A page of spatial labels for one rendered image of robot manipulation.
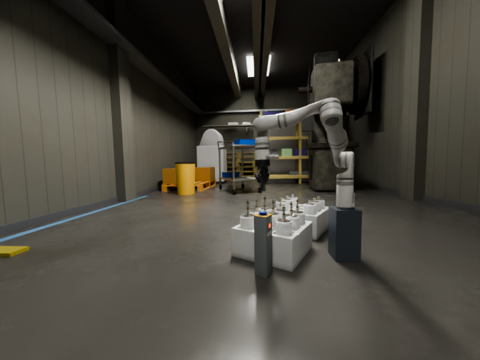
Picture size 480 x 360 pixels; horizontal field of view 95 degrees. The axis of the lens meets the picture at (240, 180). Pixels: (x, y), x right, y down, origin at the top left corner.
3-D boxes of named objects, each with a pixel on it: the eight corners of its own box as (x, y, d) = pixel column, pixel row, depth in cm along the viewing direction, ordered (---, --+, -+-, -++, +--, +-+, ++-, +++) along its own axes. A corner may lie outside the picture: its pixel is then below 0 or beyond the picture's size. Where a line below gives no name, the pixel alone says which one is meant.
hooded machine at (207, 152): (197, 184, 613) (195, 128, 601) (202, 182, 682) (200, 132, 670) (225, 183, 610) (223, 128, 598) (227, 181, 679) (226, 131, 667)
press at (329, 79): (386, 194, 372) (392, 18, 350) (307, 195, 381) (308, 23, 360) (350, 185, 517) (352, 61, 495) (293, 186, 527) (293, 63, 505)
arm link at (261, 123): (250, 117, 105) (279, 111, 100) (255, 120, 113) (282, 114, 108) (252, 132, 105) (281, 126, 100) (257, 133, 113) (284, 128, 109)
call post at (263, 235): (273, 273, 116) (272, 214, 113) (266, 279, 110) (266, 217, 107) (261, 269, 120) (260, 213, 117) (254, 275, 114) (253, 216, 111)
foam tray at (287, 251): (312, 247, 149) (312, 221, 147) (292, 272, 116) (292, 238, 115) (260, 238, 170) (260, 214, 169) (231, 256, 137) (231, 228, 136)
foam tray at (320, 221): (330, 227, 194) (330, 206, 192) (316, 240, 162) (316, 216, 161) (288, 221, 216) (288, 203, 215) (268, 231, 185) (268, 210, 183)
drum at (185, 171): (199, 193, 436) (198, 161, 431) (191, 196, 399) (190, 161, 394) (181, 192, 444) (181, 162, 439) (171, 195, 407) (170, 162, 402)
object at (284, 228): (275, 247, 132) (275, 218, 130) (291, 248, 130) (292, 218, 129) (275, 254, 122) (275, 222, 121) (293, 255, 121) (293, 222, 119)
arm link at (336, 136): (342, 111, 89) (348, 145, 109) (338, 94, 94) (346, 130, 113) (318, 118, 94) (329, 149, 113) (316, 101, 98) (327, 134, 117)
